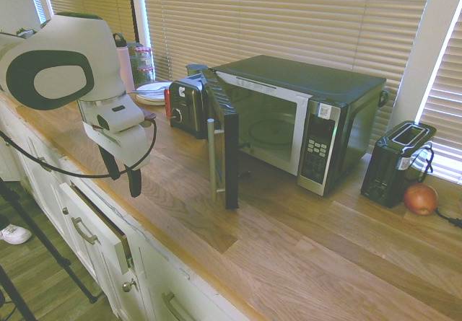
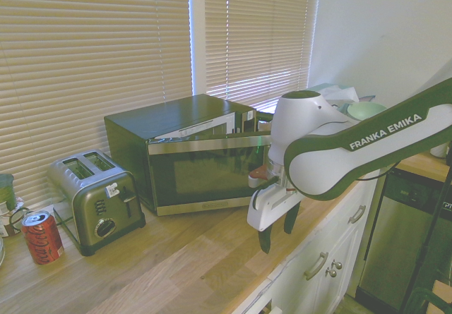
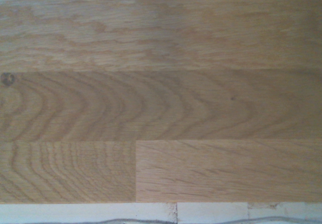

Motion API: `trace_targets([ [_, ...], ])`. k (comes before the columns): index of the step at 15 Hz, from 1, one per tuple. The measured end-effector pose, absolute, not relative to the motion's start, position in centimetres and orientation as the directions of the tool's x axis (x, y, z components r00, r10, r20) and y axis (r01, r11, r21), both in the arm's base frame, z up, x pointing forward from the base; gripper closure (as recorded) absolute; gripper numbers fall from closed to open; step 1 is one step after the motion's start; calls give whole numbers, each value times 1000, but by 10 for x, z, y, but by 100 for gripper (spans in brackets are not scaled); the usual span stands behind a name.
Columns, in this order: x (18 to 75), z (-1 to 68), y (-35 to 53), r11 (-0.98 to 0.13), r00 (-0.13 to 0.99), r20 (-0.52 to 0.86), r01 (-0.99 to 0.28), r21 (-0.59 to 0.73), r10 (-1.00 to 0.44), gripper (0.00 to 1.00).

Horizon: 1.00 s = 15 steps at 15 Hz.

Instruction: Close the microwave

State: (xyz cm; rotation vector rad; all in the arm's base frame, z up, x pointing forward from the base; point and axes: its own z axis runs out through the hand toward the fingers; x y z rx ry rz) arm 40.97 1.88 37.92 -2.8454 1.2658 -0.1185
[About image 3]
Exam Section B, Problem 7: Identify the thin grey cable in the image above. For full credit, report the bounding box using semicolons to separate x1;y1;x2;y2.
97;216;322;224

